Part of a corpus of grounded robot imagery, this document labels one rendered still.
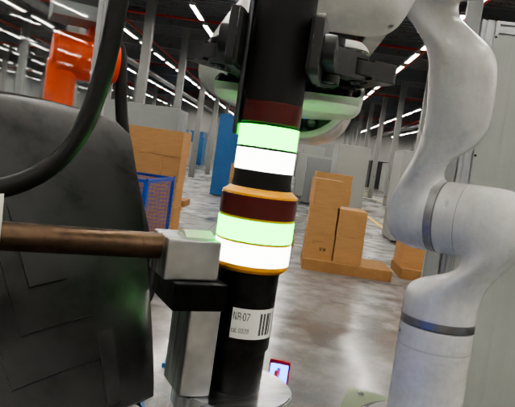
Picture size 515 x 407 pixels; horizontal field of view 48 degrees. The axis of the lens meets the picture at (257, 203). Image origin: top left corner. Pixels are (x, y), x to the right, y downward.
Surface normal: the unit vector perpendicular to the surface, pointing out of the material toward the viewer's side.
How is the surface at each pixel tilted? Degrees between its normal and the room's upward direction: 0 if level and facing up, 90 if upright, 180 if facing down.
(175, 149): 90
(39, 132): 45
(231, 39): 89
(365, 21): 146
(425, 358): 90
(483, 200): 54
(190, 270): 90
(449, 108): 105
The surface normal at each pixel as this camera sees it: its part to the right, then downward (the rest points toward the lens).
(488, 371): -0.16, 0.06
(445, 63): -0.67, 0.26
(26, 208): 0.47, -0.55
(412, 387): -0.63, -0.03
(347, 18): -0.22, 0.86
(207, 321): 0.42, 0.14
